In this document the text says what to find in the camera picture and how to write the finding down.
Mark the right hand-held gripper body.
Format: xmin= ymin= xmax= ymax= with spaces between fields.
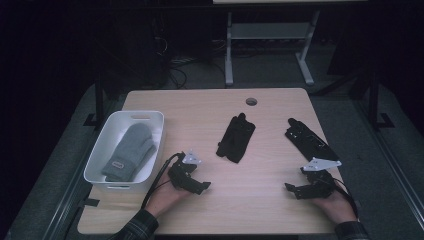
xmin=295 ymin=157 xmax=343 ymax=201

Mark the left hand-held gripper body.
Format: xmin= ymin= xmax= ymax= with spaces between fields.
xmin=167 ymin=149 xmax=203 ymax=195

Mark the grey mitten with pink label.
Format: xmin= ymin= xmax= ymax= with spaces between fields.
xmin=100 ymin=122 xmax=158 ymax=183

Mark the white plastic bin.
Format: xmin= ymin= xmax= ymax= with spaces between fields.
xmin=83 ymin=110 xmax=166 ymax=194

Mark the person's right hand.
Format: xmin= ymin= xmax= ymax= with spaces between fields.
xmin=314 ymin=189 xmax=358 ymax=224

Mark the person's left hand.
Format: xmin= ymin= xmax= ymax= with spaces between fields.
xmin=144 ymin=172 xmax=192 ymax=218

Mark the black glove with white marks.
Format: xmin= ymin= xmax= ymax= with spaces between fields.
xmin=284 ymin=117 xmax=341 ymax=163

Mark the dark tape strip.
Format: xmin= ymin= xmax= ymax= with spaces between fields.
xmin=82 ymin=197 xmax=101 ymax=208

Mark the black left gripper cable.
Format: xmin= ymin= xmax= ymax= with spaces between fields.
xmin=140 ymin=151 xmax=185 ymax=210

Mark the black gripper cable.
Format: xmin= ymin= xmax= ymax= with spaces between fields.
xmin=332 ymin=177 xmax=360 ymax=220
xmin=140 ymin=151 xmax=185 ymax=210

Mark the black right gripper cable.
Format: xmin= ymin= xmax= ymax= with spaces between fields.
xmin=332 ymin=177 xmax=360 ymax=220

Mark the aluminium floor rail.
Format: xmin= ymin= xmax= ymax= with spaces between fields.
xmin=353 ymin=96 xmax=424 ymax=231
xmin=41 ymin=126 xmax=103 ymax=240

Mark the black metal stand post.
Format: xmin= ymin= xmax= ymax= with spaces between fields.
xmin=366 ymin=71 xmax=396 ymax=131
xmin=82 ymin=74 xmax=107 ymax=130

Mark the bundle of floor cables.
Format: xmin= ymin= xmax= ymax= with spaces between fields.
xmin=153 ymin=19 xmax=228 ymax=90

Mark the grey metal table frame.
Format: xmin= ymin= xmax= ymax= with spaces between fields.
xmin=224 ymin=9 xmax=322 ymax=87

